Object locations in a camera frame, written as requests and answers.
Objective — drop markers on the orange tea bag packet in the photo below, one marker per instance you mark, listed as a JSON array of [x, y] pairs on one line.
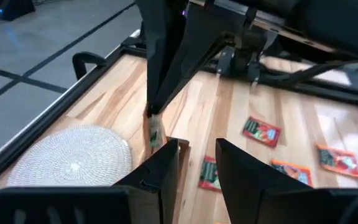
[[155, 130], [339, 161], [291, 171]]

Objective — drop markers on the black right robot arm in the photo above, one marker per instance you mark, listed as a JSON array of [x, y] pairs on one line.
[[337, 28]]

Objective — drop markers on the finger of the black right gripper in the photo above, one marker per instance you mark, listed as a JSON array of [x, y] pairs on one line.
[[163, 37], [210, 31]]

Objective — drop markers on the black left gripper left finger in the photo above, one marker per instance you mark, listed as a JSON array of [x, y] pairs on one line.
[[73, 205]]

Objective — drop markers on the red tea bag packet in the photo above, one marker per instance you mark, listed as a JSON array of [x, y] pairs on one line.
[[261, 132], [208, 174]]

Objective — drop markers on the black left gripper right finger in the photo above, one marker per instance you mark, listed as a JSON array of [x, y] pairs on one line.
[[291, 205]]

